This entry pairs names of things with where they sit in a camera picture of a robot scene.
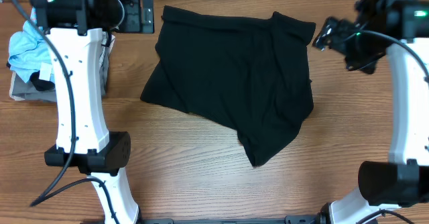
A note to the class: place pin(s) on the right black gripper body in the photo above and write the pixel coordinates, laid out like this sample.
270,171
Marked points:
363,50

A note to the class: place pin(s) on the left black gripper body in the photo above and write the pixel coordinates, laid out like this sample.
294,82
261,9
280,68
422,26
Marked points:
131,21

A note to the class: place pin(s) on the black t-shirt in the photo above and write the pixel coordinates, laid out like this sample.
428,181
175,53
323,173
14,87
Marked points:
248,74

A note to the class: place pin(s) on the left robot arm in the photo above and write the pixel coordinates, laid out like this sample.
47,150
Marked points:
77,32

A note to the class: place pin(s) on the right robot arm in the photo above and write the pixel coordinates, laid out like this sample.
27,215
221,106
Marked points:
396,30

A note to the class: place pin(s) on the light blue printed t-shirt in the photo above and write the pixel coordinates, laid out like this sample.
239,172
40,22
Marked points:
29,53

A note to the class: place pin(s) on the beige folded garment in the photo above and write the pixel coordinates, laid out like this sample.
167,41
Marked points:
21,91

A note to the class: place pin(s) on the grey folded garment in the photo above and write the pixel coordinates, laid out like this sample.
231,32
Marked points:
41,85

